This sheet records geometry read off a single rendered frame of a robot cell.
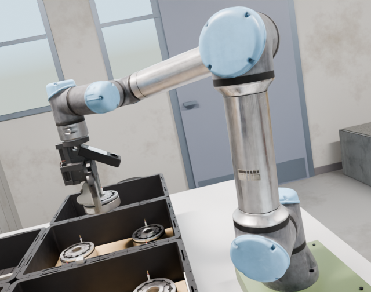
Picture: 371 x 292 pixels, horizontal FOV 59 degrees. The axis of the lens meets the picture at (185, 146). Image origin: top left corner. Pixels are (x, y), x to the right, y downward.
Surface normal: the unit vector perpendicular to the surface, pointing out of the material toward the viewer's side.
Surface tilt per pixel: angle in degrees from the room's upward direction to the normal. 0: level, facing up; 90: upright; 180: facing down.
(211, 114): 90
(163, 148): 90
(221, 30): 82
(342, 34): 90
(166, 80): 110
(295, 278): 71
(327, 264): 3
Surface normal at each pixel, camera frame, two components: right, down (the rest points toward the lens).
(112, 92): 0.88, -0.05
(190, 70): -0.33, 0.54
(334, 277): -0.23, -0.96
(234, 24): -0.46, 0.18
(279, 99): 0.12, 0.18
